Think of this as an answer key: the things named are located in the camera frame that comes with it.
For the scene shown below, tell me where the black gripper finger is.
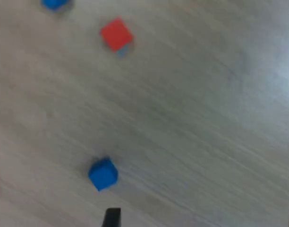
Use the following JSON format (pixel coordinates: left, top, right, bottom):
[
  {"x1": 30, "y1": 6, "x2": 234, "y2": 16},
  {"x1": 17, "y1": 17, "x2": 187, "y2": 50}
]
[{"x1": 102, "y1": 207, "x2": 121, "y2": 227}]

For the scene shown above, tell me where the blue cube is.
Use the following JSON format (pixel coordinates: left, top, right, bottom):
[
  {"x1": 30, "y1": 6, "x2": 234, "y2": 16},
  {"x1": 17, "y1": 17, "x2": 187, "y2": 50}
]
[
  {"x1": 87, "y1": 157, "x2": 119, "y2": 192},
  {"x1": 40, "y1": 0, "x2": 69, "y2": 11}
]

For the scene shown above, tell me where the red cube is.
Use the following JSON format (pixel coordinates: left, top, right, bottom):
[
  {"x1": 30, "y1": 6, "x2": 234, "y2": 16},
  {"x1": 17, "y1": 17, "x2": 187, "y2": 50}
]
[{"x1": 99, "y1": 16, "x2": 135, "y2": 53}]

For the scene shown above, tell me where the small blue tape marker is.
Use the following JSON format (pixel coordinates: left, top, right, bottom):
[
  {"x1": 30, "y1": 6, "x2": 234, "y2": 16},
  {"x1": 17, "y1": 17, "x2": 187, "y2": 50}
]
[{"x1": 116, "y1": 44, "x2": 136, "y2": 59}]

